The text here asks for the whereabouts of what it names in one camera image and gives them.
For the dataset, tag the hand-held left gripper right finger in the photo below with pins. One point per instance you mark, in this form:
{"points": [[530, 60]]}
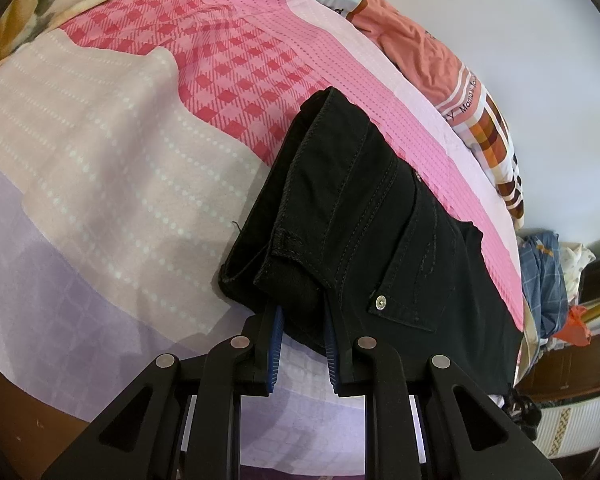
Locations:
{"points": [[333, 355]]}

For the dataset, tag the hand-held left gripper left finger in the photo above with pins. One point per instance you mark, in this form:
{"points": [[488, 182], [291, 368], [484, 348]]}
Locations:
{"points": [[275, 350]]}

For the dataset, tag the black pants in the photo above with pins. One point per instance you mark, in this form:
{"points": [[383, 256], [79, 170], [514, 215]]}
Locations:
{"points": [[360, 220]]}

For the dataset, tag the dark object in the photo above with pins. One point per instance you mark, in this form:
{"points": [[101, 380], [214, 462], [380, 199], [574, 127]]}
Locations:
{"points": [[522, 410]]}

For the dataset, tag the blue denim clothes pile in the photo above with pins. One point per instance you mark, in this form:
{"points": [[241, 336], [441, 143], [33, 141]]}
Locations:
{"points": [[545, 280]]}

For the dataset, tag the wooden cabinet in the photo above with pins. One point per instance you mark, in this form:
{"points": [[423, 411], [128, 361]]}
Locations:
{"points": [[575, 367]]}

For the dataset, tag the orange cloth item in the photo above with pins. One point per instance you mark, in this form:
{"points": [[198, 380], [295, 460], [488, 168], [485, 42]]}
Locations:
{"points": [[575, 327]]}

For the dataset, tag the pink checked bedsheet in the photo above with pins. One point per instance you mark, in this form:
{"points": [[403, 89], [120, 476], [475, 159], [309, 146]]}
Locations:
{"points": [[104, 160]]}

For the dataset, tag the white floral cloth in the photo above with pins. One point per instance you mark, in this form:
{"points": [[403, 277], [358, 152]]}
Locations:
{"points": [[577, 265]]}

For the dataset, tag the salmon checked blanket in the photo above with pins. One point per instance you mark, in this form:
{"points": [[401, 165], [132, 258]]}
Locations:
{"points": [[430, 55]]}

